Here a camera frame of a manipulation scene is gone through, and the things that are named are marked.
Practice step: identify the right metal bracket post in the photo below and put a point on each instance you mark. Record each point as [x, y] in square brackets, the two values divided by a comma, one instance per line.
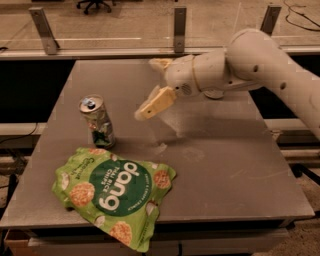
[270, 18]

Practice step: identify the middle metal bracket post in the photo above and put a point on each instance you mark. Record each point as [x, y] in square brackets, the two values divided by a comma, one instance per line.
[179, 29]

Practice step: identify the redbull can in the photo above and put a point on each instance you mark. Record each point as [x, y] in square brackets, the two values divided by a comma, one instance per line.
[93, 109]

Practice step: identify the green rice chip bag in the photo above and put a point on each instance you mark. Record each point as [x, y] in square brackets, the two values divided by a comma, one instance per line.
[119, 196]

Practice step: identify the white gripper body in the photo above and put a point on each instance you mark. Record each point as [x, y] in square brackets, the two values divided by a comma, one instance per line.
[180, 77]

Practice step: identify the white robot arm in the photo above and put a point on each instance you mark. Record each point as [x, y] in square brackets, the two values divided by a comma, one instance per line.
[251, 60]

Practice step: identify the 7up soda can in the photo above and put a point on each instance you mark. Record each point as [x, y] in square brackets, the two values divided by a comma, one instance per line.
[214, 94]

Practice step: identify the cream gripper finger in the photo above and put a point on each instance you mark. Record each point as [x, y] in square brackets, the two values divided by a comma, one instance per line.
[160, 64]
[159, 100]

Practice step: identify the left metal bracket post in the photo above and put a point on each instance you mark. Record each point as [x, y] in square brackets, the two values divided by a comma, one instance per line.
[40, 20]

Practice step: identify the metal rail behind table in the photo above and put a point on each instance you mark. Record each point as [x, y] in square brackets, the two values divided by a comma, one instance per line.
[89, 54]

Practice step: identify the metal bracket post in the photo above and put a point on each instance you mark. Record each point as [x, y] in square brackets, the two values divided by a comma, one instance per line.
[40, 20]
[179, 29]
[270, 18]

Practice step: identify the black office chair base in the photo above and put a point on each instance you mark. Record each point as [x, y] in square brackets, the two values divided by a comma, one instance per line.
[96, 3]

